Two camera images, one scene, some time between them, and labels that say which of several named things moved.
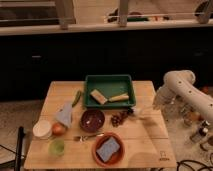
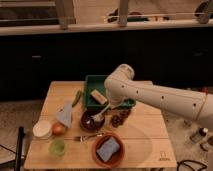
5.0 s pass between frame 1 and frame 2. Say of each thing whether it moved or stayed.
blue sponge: stayed
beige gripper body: moved
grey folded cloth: stayed
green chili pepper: stayed
